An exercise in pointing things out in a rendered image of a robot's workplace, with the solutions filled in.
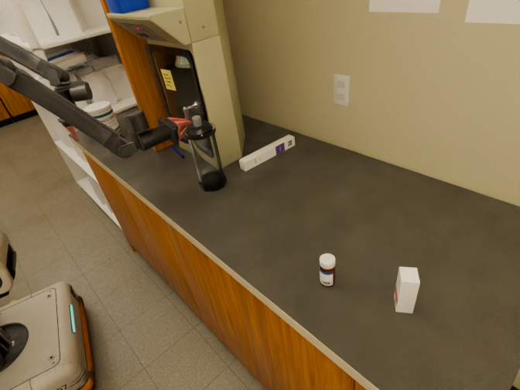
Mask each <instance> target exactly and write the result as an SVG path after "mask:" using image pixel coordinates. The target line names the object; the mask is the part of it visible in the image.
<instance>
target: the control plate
mask: <svg viewBox="0 0 520 390"><path fill-rule="evenodd" d="M120 24H121V25H123V26H124V27H125V28H127V29H129V30H130V31H132V32H133V33H134V34H136V33H138V35H137V34H136V35H137V36H139V37H141V38H145V39H155V40H161V41H166V40H164V39H163V38H162V37H160V36H159V35H157V34H156V33H154V32H153V31H152V30H151V29H149V28H147V27H146V26H143V25H134V24H125V23H120ZM136 27H137V28H139V29H137V28H136ZM142 28H143V29H142ZM144 29H145V30H144ZM139 33H140V34H142V35H143V33H144V34H146V35H150V37H146V36H144V35H143V36H140V35H139ZM151 35H152V36H153V37H151ZM155 36H157V37H156V38H155ZM166 42H167V41H166Z"/></svg>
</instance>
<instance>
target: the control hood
mask: <svg viewBox="0 0 520 390"><path fill-rule="evenodd" d="M107 17H108V18H109V19H111V20H112V21H114V22H116V23H117V24H119V25H120V26H121V27H123V28H125V27H124V26H123V25H121V24H120V23H125V24H134V25H143V26H146V27H147V28H149V29H151V30H152V31H153V32H154V33H156V34H157V35H159V36H160V37H162V38H163V39H164V40H166V41H167V42H166V41H161V40H156V41H161V42H166V43H176V44H181V45H188V44H190V43H191V40H190V34H189V30H188V27H187V24H186V17H185V14H184V11H183V8H159V7H149V8H147V9H140V10H137V11H134V12H127V13H124V14H121V13H107ZM125 29H127V28H125ZM127 30H128V31H129V32H130V33H132V34H134V33H133V32H132V31H130V30H129V29H127ZM134 35H135V36H137V35H136V34H134ZM137 37H138V38H141V37H139V36H137ZM141 39H144V38H141ZM150 40H155V39H150Z"/></svg>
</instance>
